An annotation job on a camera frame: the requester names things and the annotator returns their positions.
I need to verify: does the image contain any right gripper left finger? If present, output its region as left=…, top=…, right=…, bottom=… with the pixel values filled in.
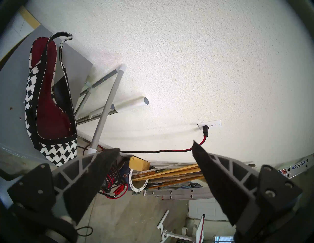
left=7, top=148, right=120, bottom=224

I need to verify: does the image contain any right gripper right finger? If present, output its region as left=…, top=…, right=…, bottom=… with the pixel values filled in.
left=191, top=140, right=302, bottom=233

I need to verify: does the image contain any houndstooth slingback heel shoe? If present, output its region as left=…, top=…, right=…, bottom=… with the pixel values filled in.
left=25, top=32, right=78, bottom=167

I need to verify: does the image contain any grey Vionic shoe box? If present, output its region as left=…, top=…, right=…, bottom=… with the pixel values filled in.
left=0, top=24, right=93, bottom=169

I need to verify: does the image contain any red plug connector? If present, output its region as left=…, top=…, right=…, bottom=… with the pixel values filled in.
left=113, top=184, right=128, bottom=197

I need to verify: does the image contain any wooden pole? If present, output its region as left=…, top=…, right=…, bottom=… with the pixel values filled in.
left=150, top=174, right=205, bottom=189

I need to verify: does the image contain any blue white painted pot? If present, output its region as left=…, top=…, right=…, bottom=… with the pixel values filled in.
left=121, top=162, right=150, bottom=193

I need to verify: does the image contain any aluminium ladder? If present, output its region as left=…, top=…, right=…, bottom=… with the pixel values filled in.
left=144, top=154, right=314, bottom=201

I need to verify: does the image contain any bundle of wooden sticks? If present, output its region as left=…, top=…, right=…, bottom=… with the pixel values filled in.
left=132, top=164, right=201, bottom=182

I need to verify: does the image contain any yellow block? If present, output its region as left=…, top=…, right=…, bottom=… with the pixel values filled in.
left=129, top=156, right=150, bottom=172

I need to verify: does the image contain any grey pipe rack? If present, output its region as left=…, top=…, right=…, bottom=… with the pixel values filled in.
left=74, top=64, right=127, bottom=155

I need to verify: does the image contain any white folded stand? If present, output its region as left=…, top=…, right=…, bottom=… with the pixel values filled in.
left=157, top=209, right=206, bottom=243

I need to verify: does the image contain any white plastic pipe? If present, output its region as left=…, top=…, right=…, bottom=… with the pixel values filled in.
left=113, top=97, right=149, bottom=113

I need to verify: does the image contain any black red cable reel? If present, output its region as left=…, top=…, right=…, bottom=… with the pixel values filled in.
left=99, top=162, right=123, bottom=196

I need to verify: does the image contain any red black power cord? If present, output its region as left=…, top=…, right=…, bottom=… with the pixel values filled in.
left=83, top=125, right=209, bottom=199

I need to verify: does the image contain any white wall outlet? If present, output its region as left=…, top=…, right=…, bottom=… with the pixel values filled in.
left=197, top=120, right=222, bottom=130

